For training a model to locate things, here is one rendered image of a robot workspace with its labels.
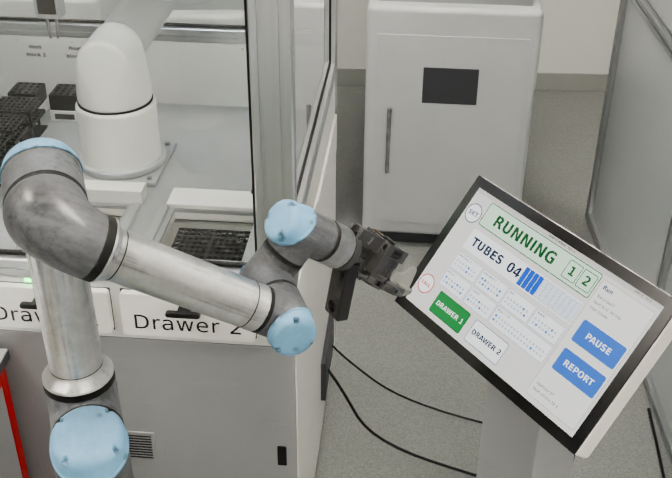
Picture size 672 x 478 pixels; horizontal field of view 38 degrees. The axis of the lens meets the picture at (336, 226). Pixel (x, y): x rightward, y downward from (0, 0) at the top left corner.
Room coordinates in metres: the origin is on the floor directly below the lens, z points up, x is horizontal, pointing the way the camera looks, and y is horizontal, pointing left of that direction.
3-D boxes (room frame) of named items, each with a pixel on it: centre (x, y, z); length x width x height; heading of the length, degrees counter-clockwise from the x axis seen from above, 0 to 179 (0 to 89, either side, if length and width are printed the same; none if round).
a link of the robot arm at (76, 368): (1.24, 0.42, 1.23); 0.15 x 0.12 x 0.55; 18
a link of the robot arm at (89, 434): (1.12, 0.38, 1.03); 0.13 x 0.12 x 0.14; 18
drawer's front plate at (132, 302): (1.69, 0.32, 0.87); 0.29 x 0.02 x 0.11; 85
